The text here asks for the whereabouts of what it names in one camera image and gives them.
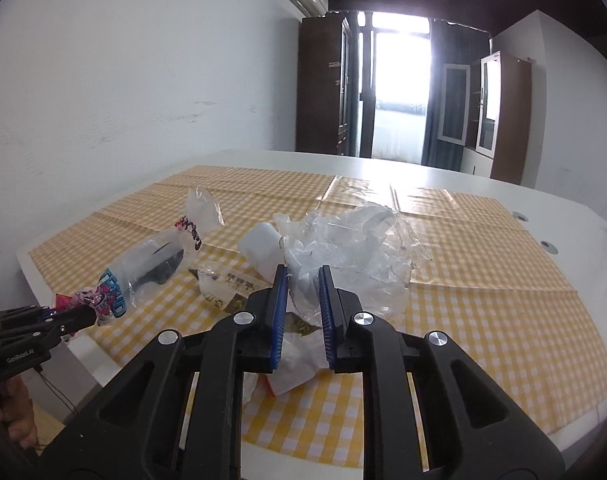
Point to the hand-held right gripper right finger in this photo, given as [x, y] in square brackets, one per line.
[326, 310]

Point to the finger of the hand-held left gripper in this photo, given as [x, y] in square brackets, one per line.
[18, 316]
[81, 317]

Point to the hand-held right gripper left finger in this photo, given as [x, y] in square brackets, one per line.
[279, 310]

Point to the clear plastic bag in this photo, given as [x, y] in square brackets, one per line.
[353, 250]

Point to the clear printed plastic packaging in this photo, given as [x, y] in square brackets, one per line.
[148, 265]

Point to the person's left hand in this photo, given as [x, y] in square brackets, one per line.
[16, 410]

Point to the flat printed snack wrapper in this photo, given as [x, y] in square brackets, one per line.
[233, 285]

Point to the white crumpled tissue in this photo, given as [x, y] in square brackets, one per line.
[296, 360]

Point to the white plastic cup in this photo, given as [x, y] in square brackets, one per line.
[261, 250]

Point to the yellow checked tablecloth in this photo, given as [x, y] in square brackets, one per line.
[483, 310]

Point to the dark brown wardrobe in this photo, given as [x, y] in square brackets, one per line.
[321, 85]

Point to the glass balcony door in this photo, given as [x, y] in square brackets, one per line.
[396, 85]

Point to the brown cabinet with glass doors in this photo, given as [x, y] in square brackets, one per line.
[511, 120]

